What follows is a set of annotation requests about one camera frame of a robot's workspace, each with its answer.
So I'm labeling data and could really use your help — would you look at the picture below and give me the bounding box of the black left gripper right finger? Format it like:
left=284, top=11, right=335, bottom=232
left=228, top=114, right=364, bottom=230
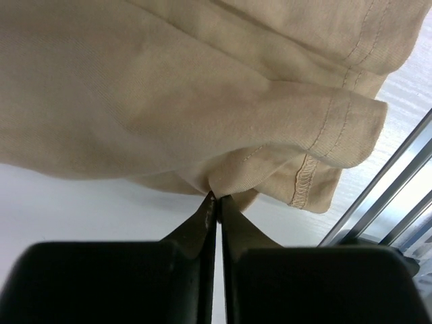
left=219, top=196, right=427, bottom=323

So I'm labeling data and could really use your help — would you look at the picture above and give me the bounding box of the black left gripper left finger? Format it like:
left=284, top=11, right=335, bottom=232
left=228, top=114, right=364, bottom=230
left=1, top=194, right=216, bottom=323

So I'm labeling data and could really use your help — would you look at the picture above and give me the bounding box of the beige t shirt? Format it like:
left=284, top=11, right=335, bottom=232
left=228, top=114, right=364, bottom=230
left=1, top=1, right=431, bottom=213

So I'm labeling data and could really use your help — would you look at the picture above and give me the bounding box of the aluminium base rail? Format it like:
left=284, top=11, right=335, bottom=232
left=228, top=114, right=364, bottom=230
left=319, top=111, right=431, bottom=247

